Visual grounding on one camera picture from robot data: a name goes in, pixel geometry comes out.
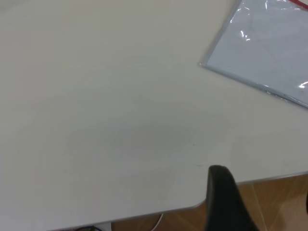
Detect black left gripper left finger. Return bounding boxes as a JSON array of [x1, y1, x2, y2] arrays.
[[204, 165, 258, 231]]

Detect white paper sheets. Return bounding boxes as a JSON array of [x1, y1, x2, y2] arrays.
[[206, 0, 308, 103]]

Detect black cables under table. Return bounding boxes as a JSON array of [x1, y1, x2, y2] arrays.
[[76, 225, 104, 231]]

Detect clear plastic bag red zipper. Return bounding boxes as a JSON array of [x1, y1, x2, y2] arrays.
[[198, 0, 308, 108]]

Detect white cable under table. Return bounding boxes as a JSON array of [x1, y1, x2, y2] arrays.
[[150, 213, 165, 231]]

